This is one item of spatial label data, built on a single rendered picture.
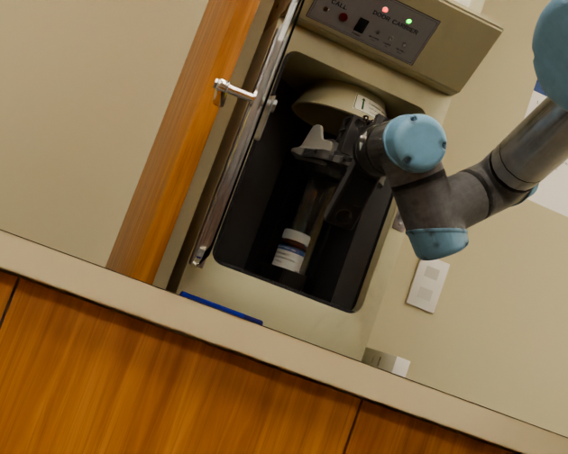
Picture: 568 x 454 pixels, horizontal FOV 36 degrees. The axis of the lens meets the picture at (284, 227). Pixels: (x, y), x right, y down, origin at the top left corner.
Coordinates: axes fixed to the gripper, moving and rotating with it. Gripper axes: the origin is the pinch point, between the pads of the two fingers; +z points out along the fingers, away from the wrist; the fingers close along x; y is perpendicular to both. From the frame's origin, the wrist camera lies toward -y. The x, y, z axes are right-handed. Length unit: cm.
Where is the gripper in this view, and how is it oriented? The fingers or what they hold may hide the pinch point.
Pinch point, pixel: (330, 172)
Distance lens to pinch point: 146.5
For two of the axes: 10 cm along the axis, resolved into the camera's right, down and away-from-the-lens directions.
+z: -2.6, 0.0, 9.7
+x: -9.0, -3.6, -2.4
